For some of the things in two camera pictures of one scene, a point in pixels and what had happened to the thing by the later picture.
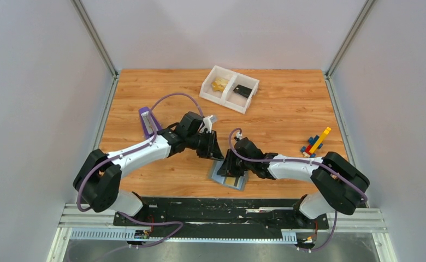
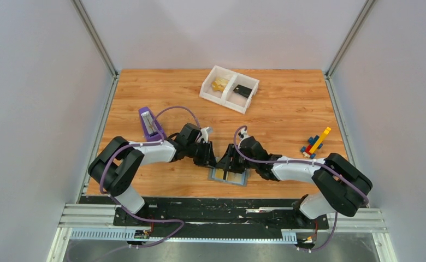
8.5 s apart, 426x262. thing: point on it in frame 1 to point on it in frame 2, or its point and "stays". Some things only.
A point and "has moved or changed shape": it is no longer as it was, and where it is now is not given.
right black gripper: (228, 168) stays
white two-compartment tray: (231, 89) stays
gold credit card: (230, 180) has moved or changed shape
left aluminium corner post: (99, 43) stays
